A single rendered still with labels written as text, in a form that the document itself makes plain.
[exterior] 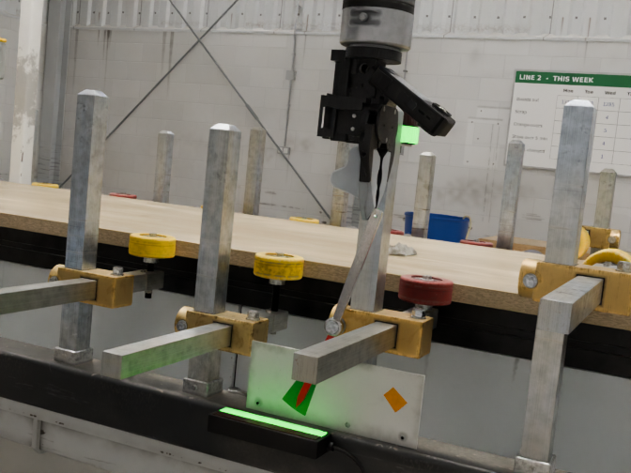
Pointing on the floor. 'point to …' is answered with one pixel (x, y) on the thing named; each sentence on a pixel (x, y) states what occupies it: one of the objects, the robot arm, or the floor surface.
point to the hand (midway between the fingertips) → (372, 210)
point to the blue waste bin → (442, 227)
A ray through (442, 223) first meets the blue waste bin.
